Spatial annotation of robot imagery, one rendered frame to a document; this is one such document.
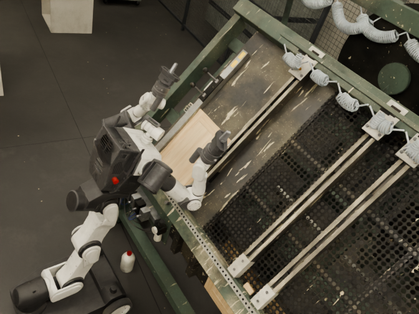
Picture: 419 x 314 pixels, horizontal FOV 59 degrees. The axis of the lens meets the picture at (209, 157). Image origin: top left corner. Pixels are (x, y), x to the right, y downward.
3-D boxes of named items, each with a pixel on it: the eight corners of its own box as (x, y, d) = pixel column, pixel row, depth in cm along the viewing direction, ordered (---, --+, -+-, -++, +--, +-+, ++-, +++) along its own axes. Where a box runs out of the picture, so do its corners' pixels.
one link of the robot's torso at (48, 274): (50, 306, 228) (50, 295, 220) (40, 280, 239) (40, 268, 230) (83, 291, 240) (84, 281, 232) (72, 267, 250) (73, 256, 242)
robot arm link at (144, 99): (162, 95, 213) (151, 103, 224) (148, 90, 209) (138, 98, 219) (160, 105, 211) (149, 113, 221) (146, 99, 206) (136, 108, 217)
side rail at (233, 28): (138, 137, 271) (129, 133, 262) (242, 22, 254) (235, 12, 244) (142, 142, 268) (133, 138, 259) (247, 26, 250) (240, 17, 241)
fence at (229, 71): (149, 157, 253) (146, 156, 250) (245, 52, 238) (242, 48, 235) (153, 162, 250) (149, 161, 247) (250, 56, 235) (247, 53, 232)
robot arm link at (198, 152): (214, 165, 175) (203, 177, 183) (222, 152, 182) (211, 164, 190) (194, 151, 174) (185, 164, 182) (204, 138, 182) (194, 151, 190)
